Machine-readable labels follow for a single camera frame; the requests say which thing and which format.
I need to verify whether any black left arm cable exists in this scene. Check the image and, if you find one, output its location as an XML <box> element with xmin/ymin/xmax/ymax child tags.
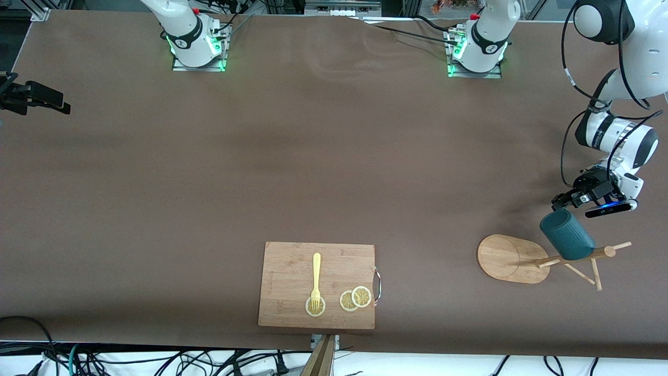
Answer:
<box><xmin>560</xmin><ymin>0</ymin><xmax>663</xmax><ymax>189</ymax></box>

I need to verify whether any wooden cutting board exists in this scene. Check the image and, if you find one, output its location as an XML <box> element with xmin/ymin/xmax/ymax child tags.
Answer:
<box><xmin>258</xmin><ymin>241</ymin><xmax>382</xmax><ymax>330</ymax></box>

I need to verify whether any wooden cup rack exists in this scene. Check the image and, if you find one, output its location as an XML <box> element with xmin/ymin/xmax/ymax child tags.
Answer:
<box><xmin>476</xmin><ymin>225</ymin><xmax>632</xmax><ymax>291</ymax></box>

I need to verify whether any teal cup with yellow inside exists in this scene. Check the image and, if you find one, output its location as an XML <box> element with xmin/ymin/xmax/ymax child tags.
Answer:
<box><xmin>539</xmin><ymin>209</ymin><xmax>596</xmax><ymax>261</ymax></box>

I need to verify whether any black looped floor cable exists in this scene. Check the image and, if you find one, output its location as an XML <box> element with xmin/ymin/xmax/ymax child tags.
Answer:
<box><xmin>0</xmin><ymin>316</ymin><xmax>59</xmax><ymax>376</ymax></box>

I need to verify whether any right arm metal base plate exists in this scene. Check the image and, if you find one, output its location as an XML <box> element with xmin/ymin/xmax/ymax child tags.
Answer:
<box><xmin>172</xmin><ymin>23</ymin><xmax>231</xmax><ymax>72</ymax></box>

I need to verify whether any black cable on table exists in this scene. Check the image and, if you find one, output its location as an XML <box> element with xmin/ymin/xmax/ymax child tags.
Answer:
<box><xmin>360</xmin><ymin>15</ymin><xmax>462</xmax><ymax>48</ymax></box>

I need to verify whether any white power strip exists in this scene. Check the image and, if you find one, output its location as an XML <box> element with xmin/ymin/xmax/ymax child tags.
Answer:
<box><xmin>305</xmin><ymin>0</ymin><xmax>381</xmax><ymax>15</ymax></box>

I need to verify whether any wooden post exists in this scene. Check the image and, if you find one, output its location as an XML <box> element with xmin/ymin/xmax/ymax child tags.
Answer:
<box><xmin>300</xmin><ymin>334</ymin><xmax>336</xmax><ymax>376</ymax></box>

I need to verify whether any yellow plastic fork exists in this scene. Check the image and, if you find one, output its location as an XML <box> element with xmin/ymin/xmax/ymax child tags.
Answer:
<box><xmin>311</xmin><ymin>253</ymin><xmax>322</xmax><ymax>310</ymax></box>

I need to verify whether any brown table cover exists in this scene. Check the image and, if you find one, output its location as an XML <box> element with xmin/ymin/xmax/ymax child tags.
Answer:
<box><xmin>0</xmin><ymin>10</ymin><xmax>668</xmax><ymax>361</ymax></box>

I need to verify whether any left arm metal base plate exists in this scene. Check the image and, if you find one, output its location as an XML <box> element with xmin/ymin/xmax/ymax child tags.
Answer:
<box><xmin>446</xmin><ymin>29</ymin><xmax>503</xmax><ymax>79</ymax></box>

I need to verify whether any teal cable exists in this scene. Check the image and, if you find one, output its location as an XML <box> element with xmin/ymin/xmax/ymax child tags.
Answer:
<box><xmin>68</xmin><ymin>344</ymin><xmax>84</xmax><ymax>376</ymax></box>

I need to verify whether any aluminium frame profile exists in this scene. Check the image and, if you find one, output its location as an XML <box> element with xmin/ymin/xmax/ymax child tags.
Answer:
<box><xmin>29</xmin><ymin>0</ymin><xmax>53</xmax><ymax>21</ymax></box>

